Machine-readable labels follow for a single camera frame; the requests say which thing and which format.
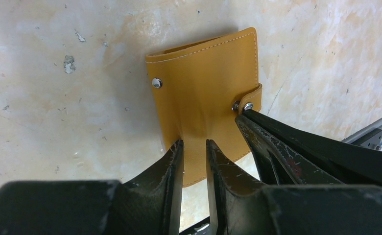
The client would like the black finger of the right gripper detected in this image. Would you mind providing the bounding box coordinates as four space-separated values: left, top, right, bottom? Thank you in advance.
235 115 342 185
242 110 382 186

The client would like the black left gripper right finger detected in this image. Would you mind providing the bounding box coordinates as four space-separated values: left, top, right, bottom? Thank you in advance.
206 140 382 235

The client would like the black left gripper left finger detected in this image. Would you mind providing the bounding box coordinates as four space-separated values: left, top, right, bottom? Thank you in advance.
0 140 184 235

